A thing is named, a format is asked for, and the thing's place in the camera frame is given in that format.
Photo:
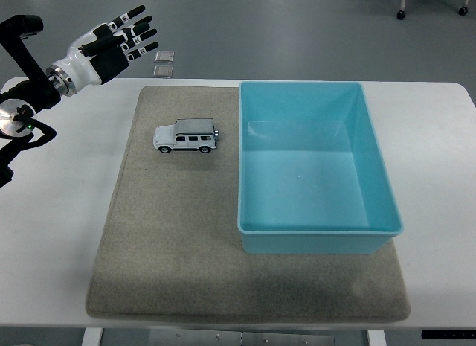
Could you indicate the light blue plastic box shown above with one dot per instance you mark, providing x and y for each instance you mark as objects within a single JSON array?
[{"x": 301, "y": 182}]

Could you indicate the black table control panel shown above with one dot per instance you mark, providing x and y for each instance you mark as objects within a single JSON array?
[{"x": 448, "y": 334}]

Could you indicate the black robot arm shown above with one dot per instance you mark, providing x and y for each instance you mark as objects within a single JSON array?
[{"x": 33, "y": 68}]

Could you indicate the white cart leg with caster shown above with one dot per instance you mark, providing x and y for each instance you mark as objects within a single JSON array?
[
  {"x": 463, "y": 3},
  {"x": 401, "y": 3}
]

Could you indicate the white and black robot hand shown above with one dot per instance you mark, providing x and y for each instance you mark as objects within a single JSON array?
[{"x": 80, "y": 65}]

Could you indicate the beige felt mat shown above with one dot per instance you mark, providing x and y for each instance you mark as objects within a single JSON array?
[{"x": 167, "y": 230}]

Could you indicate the white table leg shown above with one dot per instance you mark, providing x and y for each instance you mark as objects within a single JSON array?
[
  {"x": 91, "y": 338},
  {"x": 376, "y": 338}
]

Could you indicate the silver square floor plate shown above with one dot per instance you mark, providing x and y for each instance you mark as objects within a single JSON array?
[
  {"x": 163, "y": 71},
  {"x": 164, "y": 57}
]

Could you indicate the white toy car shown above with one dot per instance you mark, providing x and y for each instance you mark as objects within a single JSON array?
[{"x": 186, "y": 139}]

